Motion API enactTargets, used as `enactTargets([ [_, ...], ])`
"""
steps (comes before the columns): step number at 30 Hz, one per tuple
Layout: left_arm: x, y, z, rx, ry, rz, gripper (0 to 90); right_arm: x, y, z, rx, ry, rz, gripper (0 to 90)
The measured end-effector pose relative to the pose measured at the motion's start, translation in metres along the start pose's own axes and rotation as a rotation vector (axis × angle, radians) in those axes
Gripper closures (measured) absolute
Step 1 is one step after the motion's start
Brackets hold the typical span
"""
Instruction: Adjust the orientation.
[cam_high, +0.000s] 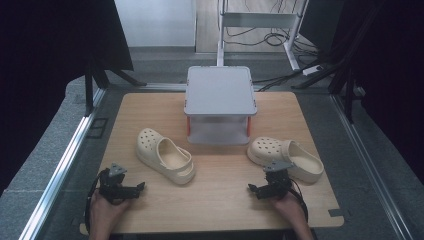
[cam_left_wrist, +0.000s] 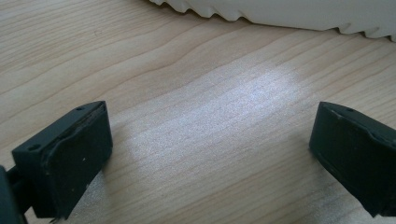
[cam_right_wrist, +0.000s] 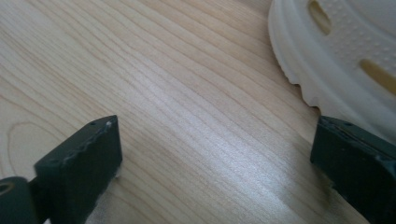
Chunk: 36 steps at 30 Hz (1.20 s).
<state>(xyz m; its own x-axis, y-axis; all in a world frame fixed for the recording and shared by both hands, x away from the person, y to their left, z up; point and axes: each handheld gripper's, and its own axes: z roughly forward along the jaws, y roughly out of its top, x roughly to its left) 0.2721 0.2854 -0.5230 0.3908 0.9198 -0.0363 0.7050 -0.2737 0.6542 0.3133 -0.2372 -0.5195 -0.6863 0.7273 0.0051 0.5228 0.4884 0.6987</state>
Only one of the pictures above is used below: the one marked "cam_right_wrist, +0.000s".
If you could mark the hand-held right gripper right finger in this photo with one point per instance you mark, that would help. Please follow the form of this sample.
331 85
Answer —
358 161

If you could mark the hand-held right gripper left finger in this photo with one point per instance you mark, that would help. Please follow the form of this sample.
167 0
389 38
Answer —
84 168

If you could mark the white slotted plastic tray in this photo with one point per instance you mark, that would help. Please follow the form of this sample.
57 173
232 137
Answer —
342 46

